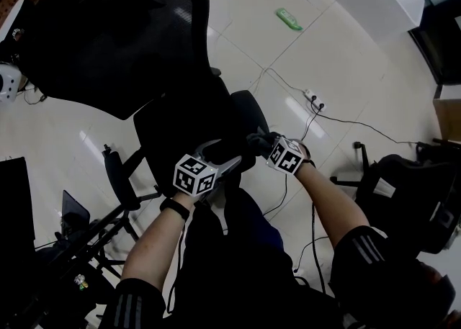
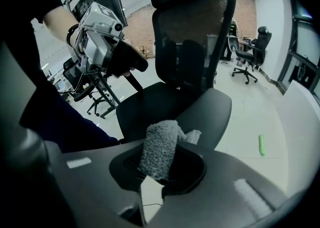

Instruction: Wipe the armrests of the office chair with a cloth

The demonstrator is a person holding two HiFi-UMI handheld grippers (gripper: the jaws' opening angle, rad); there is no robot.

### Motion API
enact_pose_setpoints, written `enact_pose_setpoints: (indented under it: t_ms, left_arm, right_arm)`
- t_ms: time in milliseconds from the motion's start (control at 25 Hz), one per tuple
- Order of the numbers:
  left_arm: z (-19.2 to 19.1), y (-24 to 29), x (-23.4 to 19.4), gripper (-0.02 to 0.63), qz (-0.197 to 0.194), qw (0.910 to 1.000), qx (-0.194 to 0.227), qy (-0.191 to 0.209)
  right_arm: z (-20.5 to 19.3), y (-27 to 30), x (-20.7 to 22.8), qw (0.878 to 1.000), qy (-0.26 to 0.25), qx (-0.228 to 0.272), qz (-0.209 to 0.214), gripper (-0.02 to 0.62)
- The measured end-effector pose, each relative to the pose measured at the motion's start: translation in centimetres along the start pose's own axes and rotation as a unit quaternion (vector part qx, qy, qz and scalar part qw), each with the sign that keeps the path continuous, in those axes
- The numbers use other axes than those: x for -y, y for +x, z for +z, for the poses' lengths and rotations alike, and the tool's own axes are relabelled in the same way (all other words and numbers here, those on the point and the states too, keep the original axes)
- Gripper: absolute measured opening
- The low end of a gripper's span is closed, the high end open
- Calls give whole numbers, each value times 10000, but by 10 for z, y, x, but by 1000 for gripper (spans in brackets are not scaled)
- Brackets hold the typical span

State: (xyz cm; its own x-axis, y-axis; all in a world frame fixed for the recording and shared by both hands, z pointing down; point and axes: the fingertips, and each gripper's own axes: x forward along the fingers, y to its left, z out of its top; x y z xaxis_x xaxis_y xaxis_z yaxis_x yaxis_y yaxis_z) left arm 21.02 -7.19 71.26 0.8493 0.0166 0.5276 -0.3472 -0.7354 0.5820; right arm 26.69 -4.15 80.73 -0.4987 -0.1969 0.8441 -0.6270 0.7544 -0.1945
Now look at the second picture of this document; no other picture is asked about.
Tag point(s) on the black chair armrest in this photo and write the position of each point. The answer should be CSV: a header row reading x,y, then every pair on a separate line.
x,y
127,58

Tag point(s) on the grey cloth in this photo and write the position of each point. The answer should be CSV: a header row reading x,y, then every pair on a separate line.
x,y
160,147

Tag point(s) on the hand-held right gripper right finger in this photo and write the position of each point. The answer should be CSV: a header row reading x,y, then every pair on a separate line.
x,y
220,187

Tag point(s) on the long white counter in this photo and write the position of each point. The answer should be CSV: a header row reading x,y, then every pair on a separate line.
x,y
300,127

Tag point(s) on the white office chair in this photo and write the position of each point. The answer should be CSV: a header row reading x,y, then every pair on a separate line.
x,y
233,43

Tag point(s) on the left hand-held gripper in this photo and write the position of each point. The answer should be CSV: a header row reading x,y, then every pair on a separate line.
x,y
100,20

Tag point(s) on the stack of cardboard boxes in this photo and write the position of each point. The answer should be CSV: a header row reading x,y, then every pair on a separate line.
x,y
142,51

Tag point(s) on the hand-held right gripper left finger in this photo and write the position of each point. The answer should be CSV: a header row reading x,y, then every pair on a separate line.
x,y
95,184

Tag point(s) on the black mesh office chair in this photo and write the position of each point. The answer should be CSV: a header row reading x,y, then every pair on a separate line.
x,y
155,104

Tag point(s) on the person's dark clothing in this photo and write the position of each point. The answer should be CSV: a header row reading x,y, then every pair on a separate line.
x,y
62,122

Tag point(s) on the green plastic packet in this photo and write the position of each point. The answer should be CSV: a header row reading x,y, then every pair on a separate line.
x,y
262,146

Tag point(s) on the black framed glass door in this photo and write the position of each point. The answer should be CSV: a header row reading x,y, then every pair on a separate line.
x,y
300,55

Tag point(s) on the person's left forearm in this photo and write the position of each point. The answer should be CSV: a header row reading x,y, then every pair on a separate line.
x,y
58,26

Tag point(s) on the black high-back office chair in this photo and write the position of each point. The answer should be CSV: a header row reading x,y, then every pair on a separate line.
x,y
260,47

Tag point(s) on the black wristband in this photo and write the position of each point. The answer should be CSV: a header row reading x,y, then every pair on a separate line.
x,y
71,35

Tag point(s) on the black monitor stand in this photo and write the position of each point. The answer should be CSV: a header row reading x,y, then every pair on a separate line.
x,y
110,97

